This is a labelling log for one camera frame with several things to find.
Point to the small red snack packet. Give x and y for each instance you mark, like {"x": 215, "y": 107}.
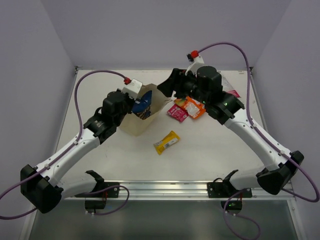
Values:
{"x": 177, "y": 113}

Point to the blue snack packet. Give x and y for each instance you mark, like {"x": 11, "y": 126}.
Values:
{"x": 142, "y": 106}

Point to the aluminium rail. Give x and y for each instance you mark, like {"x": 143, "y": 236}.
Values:
{"x": 141, "y": 190}

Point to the magenta large snack packet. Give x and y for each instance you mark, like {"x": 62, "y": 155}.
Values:
{"x": 228, "y": 88}

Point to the orange snack packet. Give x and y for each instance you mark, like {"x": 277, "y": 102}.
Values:
{"x": 194, "y": 108}

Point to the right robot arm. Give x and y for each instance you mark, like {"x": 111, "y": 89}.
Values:
{"x": 205, "y": 86}

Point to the brown paper bag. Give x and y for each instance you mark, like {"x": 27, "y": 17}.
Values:
{"x": 135, "y": 126}

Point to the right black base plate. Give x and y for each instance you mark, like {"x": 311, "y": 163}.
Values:
{"x": 220, "y": 188}

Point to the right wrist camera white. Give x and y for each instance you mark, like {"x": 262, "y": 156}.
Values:
{"x": 196, "y": 61}

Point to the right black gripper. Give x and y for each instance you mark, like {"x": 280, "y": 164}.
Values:
{"x": 176, "y": 82}

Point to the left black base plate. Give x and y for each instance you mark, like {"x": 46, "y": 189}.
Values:
{"x": 99, "y": 185}

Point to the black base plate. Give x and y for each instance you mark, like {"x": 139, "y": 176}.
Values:
{"x": 99, "y": 185}
{"x": 220, "y": 188}

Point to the yellow snack packet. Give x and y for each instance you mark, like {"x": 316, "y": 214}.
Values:
{"x": 169, "y": 140}

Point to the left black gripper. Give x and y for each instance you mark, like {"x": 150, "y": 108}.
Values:
{"x": 129, "y": 102}

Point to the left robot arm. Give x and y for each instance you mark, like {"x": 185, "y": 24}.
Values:
{"x": 45, "y": 186}

